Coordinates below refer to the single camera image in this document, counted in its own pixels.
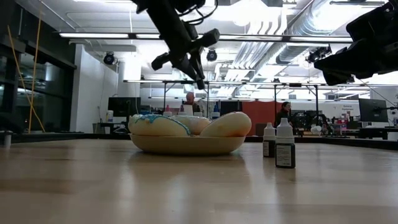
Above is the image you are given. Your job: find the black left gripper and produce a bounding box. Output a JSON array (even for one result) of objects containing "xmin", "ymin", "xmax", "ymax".
[{"xmin": 151, "ymin": 28, "xmax": 221, "ymax": 91}]

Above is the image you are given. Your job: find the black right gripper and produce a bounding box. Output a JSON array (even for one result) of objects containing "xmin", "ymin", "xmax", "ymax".
[{"xmin": 313, "ymin": 24, "xmax": 398, "ymax": 86}]

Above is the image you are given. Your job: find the small dark food colouring bottle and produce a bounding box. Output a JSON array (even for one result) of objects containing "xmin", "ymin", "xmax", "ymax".
[
  {"xmin": 262, "ymin": 121, "xmax": 277, "ymax": 158},
  {"xmin": 275, "ymin": 118, "xmax": 297, "ymax": 169}
]

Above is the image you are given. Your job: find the person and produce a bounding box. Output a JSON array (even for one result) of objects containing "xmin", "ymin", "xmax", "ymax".
[
  {"xmin": 275, "ymin": 101, "xmax": 295, "ymax": 127},
  {"xmin": 183, "ymin": 91, "xmax": 201, "ymax": 113}
]

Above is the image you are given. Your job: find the black partition panel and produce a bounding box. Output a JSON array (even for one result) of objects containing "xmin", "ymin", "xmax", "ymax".
[{"xmin": 219, "ymin": 100, "xmax": 243, "ymax": 116}]

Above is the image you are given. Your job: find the cream white frosted donut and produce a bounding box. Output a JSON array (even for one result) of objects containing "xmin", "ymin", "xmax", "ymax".
[{"xmin": 172, "ymin": 114, "xmax": 212, "ymax": 136}]

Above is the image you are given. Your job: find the black computer monitor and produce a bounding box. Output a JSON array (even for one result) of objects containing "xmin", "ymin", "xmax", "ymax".
[
  {"xmin": 358, "ymin": 98, "xmax": 389, "ymax": 123},
  {"xmin": 108, "ymin": 96, "xmax": 142, "ymax": 118}
]

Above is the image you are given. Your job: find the blue frosted donut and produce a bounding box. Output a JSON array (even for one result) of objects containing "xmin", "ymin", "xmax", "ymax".
[{"xmin": 127, "ymin": 113, "xmax": 192, "ymax": 137}]

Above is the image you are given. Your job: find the black background desk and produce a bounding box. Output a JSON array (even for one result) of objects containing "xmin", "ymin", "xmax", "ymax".
[{"xmin": 357, "ymin": 126, "xmax": 398, "ymax": 141}]

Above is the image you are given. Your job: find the tan round plate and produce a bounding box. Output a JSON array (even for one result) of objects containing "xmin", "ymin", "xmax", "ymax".
[{"xmin": 129, "ymin": 133, "xmax": 246, "ymax": 156}]

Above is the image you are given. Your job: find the orange partition panel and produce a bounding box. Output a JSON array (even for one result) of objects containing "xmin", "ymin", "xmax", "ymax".
[{"xmin": 242, "ymin": 100, "xmax": 292, "ymax": 136}]

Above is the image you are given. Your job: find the black background rig frame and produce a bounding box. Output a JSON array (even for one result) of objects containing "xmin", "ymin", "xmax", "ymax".
[{"xmin": 123, "ymin": 79, "xmax": 398, "ymax": 121}]

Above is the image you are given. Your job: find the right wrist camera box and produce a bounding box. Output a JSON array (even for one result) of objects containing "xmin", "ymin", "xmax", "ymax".
[{"xmin": 346, "ymin": 0, "xmax": 398, "ymax": 35}]

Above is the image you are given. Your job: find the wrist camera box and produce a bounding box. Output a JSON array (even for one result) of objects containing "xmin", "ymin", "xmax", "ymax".
[
  {"xmin": 174, "ymin": 0, "xmax": 206, "ymax": 10},
  {"xmin": 346, "ymin": 0, "xmax": 398, "ymax": 35}
]

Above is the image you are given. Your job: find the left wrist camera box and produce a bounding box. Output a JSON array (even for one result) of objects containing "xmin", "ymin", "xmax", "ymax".
[{"xmin": 174, "ymin": 0, "xmax": 206, "ymax": 10}]

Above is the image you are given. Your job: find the yellow hanging cable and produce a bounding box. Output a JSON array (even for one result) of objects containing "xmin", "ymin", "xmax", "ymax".
[
  {"xmin": 27, "ymin": 12, "xmax": 43, "ymax": 133},
  {"xmin": 6, "ymin": 24, "xmax": 46, "ymax": 133}
]

